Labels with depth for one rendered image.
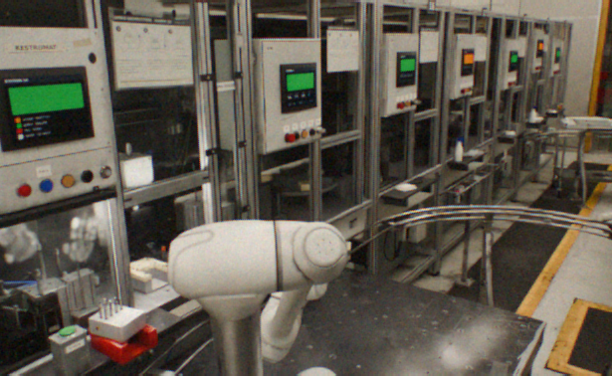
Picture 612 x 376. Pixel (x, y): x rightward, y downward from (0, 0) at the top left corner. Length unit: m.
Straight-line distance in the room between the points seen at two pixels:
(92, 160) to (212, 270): 0.80
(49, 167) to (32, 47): 0.31
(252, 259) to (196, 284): 0.11
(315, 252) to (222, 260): 0.16
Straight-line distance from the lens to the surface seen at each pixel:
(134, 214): 1.96
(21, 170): 1.52
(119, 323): 1.60
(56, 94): 1.52
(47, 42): 1.54
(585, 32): 9.45
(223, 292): 0.91
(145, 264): 2.08
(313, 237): 0.87
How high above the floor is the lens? 1.77
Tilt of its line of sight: 15 degrees down
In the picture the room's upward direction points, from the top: 1 degrees counter-clockwise
